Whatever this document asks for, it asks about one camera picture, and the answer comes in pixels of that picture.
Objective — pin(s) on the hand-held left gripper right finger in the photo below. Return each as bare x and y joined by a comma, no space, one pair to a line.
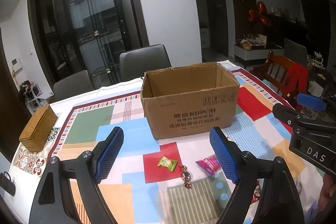
224,155

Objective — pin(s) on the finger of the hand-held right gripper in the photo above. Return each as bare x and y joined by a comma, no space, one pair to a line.
311,102
286,112

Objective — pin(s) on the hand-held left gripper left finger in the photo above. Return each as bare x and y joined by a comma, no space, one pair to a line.
109,154

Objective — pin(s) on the green yellow candy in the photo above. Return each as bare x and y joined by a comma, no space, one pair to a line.
166,163

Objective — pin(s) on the brown cardboard box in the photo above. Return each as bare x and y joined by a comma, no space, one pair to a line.
194,106

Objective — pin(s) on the person's right hand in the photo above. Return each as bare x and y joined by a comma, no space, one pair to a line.
328,192

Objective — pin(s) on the pink snack packet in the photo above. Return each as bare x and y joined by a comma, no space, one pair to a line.
208,165

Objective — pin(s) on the red garment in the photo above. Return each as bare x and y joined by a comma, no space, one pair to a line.
298,79

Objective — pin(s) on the colourful geometric tablecloth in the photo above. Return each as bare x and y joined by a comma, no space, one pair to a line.
131,129

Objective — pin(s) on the brown wooden chair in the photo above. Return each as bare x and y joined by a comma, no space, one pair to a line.
275,70

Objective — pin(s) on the gold brown wrapped candy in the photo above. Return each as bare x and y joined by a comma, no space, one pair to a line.
185,176

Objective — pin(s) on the red white wrapped candy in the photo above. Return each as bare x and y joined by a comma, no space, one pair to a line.
256,192

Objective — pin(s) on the grey upholstered chair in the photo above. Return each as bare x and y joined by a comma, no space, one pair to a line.
73,85
295,52
144,61

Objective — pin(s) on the white low cabinet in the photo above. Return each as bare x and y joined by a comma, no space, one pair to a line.
257,53

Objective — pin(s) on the woven rattan lidded box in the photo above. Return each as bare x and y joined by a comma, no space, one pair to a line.
36,129

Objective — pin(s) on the floral patterned cloth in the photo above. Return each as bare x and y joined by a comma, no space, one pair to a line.
31,163

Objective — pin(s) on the white storage shelf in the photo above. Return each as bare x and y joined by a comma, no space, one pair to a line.
32,98

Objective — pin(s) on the red foil balloons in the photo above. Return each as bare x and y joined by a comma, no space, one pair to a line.
260,14

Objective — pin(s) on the dark wooden wardrobe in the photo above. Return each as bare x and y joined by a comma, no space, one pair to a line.
240,3

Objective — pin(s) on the white intercom panel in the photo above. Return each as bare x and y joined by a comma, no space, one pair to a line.
16,64

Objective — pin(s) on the dark framed glass door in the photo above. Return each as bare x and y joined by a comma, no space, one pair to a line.
86,22

